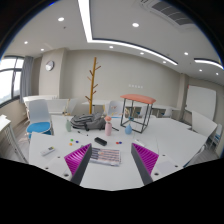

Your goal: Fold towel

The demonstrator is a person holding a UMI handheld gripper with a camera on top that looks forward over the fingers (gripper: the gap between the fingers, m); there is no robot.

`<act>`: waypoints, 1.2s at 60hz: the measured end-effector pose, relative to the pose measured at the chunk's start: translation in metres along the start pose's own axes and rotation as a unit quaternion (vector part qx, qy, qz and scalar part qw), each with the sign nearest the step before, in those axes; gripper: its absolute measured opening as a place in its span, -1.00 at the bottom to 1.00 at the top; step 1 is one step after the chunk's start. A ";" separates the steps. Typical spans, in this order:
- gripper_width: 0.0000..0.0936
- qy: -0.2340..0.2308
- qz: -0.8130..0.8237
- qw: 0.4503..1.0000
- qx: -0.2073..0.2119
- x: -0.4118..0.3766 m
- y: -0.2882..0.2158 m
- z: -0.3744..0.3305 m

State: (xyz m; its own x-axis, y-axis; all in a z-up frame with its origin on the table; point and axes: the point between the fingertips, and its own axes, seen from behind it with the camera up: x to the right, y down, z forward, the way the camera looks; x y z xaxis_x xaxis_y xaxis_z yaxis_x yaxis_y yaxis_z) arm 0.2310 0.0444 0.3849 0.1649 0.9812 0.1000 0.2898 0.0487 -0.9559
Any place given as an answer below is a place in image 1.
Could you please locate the grey backpack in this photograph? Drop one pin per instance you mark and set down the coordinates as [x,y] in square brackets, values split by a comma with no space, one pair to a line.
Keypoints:
[88,122]

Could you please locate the black rectangular case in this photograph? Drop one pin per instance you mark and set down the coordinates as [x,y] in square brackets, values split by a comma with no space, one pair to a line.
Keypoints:
[100,141]

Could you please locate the pink bottle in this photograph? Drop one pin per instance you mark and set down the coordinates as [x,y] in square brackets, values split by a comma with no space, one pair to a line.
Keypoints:
[108,125]

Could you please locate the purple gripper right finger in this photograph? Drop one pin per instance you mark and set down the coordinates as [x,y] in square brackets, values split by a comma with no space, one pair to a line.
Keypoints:
[145,161]

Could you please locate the white remote control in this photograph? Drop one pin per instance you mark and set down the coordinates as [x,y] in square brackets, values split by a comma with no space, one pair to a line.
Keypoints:
[47,151]

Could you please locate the blue vase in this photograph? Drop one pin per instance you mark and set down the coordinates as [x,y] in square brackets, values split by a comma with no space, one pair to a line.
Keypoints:
[128,129]

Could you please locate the wooden coat rack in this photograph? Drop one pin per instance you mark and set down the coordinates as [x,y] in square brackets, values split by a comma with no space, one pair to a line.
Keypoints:
[93,85]

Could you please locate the ceiling air conditioner vent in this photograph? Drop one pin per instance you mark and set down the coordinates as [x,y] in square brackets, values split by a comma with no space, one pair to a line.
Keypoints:
[168,12]

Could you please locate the grey window curtain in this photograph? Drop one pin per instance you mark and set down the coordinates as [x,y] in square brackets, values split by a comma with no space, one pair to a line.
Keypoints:
[25,81]

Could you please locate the green bottle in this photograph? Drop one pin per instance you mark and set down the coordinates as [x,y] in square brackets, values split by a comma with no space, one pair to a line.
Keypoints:
[68,125]

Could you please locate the blue seat white chair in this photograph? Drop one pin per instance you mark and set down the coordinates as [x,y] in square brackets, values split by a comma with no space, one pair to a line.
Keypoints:
[40,119]

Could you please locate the round wall clock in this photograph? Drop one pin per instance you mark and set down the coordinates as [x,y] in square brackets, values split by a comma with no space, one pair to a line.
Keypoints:
[49,65]

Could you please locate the white whiteboard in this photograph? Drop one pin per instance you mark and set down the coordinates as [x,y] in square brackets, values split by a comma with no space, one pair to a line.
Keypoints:
[201,100]

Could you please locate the orange top metal stool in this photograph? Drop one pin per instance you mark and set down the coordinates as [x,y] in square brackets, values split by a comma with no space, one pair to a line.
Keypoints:
[137,111]

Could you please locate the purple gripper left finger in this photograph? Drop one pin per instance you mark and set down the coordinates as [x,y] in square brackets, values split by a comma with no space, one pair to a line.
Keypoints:
[77,162]

